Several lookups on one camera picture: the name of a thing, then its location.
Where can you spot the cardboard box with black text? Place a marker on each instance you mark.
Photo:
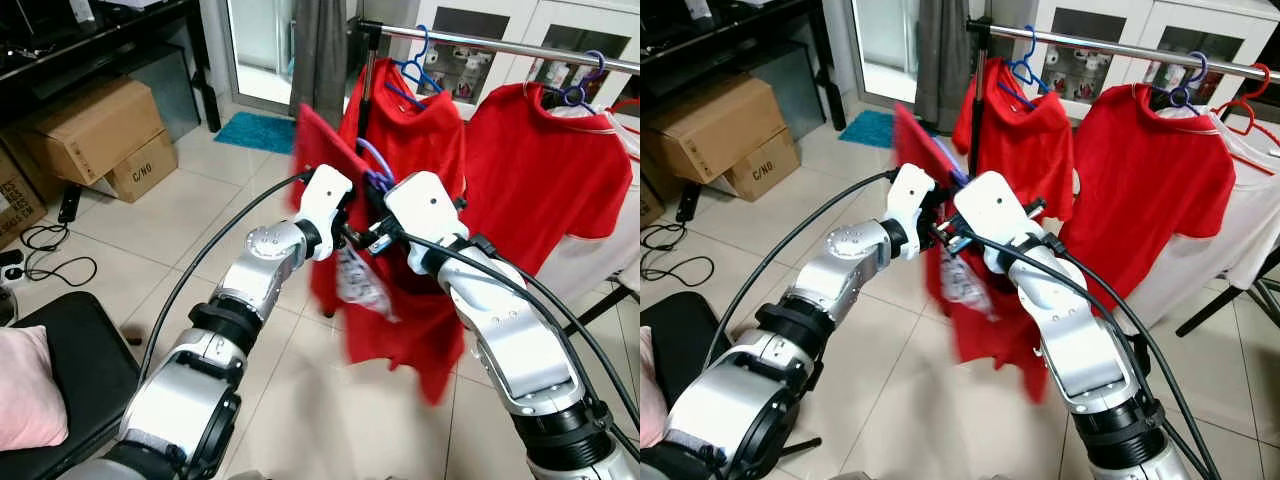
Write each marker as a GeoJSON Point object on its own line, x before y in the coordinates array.
{"type": "Point", "coordinates": [650, 205]}
{"type": "Point", "coordinates": [18, 200]}

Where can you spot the metal clothes rack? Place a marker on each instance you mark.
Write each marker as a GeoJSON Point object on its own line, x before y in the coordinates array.
{"type": "Point", "coordinates": [500, 43]}
{"type": "Point", "coordinates": [1110, 45]}

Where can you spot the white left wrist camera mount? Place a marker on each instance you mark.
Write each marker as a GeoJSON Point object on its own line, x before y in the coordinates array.
{"type": "Point", "coordinates": [325, 205]}
{"type": "Point", "coordinates": [910, 205]}

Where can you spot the dark grey panel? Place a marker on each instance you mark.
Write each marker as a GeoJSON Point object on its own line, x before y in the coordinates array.
{"type": "Point", "coordinates": [165, 90]}
{"type": "Point", "coordinates": [800, 85]}

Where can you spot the black padded chair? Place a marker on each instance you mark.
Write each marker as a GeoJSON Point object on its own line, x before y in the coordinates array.
{"type": "Point", "coordinates": [85, 350]}
{"type": "Point", "coordinates": [680, 340]}

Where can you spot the white shirt with red trim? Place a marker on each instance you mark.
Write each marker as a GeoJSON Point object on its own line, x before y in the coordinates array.
{"type": "Point", "coordinates": [1255, 210]}
{"type": "Point", "coordinates": [600, 270]}

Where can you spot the light purple plastic hanger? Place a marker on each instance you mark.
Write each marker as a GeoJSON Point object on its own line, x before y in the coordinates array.
{"type": "Point", "coordinates": [377, 165]}
{"type": "Point", "coordinates": [952, 165]}

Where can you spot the black power adapter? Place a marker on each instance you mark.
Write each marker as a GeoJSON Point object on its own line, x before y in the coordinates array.
{"type": "Point", "coordinates": [688, 202]}
{"type": "Point", "coordinates": [70, 203]}

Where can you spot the teal floor mat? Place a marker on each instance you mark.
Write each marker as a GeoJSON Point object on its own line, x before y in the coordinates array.
{"type": "Point", "coordinates": [868, 130]}
{"type": "Point", "coordinates": [255, 132]}

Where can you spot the large plain cardboard box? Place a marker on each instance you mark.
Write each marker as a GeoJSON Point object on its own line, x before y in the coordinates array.
{"type": "Point", "coordinates": [715, 120]}
{"type": "Point", "coordinates": [90, 130]}

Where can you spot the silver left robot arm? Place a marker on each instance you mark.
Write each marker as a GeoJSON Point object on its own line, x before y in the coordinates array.
{"type": "Point", "coordinates": [255, 265]}
{"type": "Point", "coordinates": [850, 255]}

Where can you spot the pink pillow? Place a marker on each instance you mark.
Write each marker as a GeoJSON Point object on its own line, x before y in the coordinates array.
{"type": "Point", "coordinates": [650, 390]}
{"type": "Point", "coordinates": [28, 390]}

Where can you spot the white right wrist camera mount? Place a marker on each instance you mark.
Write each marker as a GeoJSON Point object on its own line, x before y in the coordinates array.
{"type": "Point", "coordinates": [425, 215]}
{"type": "Point", "coordinates": [995, 215]}

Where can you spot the bright blue plastic hanger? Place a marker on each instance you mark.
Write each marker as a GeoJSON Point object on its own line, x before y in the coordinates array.
{"type": "Point", "coordinates": [1025, 68]}
{"type": "Point", "coordinates": [418, 70]}

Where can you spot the red plastic hanger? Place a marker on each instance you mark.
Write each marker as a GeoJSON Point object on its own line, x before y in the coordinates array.
{"type": "Point", "coordinates": [1250, 100]}
{"type": "Point", "coordinates": [628, 101]}

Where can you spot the grey curtain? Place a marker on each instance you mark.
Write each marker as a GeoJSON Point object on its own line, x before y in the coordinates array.
{"type": "Point", "coordinates": [318, 60]}
{"type": "Point", "coordinates": [943, 60]}

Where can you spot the red t-shirt with white print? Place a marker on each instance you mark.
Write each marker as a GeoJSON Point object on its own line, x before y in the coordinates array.
{"type": "Point", "coordinates": [990, 330]}
{"type": "Point", "coordinates": [400, 340]}

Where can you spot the white glass-door cabinet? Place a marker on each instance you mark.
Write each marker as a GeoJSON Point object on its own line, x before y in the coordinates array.
{"type": "Point", "coordinates": [1130, 15]}
{"type": "Point", "coordinates": [520, 20]}

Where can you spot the plain red t-shirt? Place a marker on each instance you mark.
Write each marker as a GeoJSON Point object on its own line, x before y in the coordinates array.
{"type": "Point", "coordinates": [540, 180]}
{"type": "Point", "coordinates": [1140, 190]}
{"type": "Point", "coordinates": [1030, 150]}
{"type": "Point", "coordinates": [420, 130]}

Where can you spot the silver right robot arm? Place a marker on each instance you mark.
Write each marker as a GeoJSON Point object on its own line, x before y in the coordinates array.
{"type": "Point", "coordinates": [510, 340]}
{"type": "Point", "coordinates": [1080, 330]}

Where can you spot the white framed glass door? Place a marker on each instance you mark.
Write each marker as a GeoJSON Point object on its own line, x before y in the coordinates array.
{"type": "Point", "coordinates": [885, 40]}
{"type": "Point", "coordinates": [258, 45]}

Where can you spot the dark purple plastic hanger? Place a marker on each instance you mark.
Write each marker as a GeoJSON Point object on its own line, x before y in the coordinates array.
{"type": "Point", "coordinates": [1185, 95]}
{"type": "Point", "coordinates": [580, 95]}

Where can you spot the small printed cardboard box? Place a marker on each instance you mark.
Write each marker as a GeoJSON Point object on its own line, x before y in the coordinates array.
{"type": "Point", "coordinates": [765, 165]}
{"type": "Point", "coordinates": [145, 170]}

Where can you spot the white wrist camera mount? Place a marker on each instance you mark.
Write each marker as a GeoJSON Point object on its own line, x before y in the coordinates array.
{"type": "Point", "coordinates": [995, 215]}
{"type": "Point", "coordinates": [325, 205]}
{"type": "Point", "coordinates": [425, 215]}
{"type": "Point", "coordinates": [910, 205]}

